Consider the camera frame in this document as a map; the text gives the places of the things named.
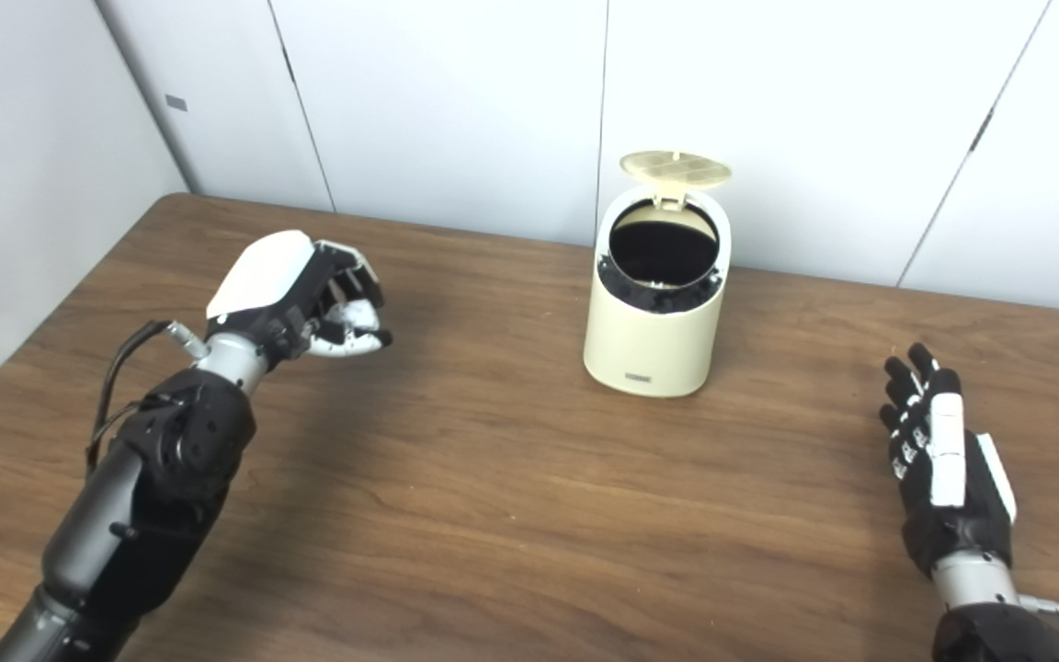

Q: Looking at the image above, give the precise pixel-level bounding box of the black and white left hand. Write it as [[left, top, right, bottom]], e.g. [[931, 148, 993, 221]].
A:
[[205, 230, 394, 369]]

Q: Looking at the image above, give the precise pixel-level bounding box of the black and white right hand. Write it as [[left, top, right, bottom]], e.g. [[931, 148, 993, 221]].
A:
[[879, 343, 1018, 578]]

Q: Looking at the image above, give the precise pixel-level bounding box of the cream round bin lid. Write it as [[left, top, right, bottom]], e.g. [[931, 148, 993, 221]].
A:
[[620, 151, 733, 211]]

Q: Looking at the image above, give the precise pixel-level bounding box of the cream-colored bin body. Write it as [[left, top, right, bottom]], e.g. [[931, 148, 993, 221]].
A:
[[583, 187, 733, 399]]

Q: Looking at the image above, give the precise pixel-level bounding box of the black bin liner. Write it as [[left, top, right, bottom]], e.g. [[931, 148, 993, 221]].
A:
[[596, 198, 728, 315]]

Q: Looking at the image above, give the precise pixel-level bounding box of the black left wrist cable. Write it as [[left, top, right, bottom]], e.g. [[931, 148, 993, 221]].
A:
[[85, 319, 209, 479]]

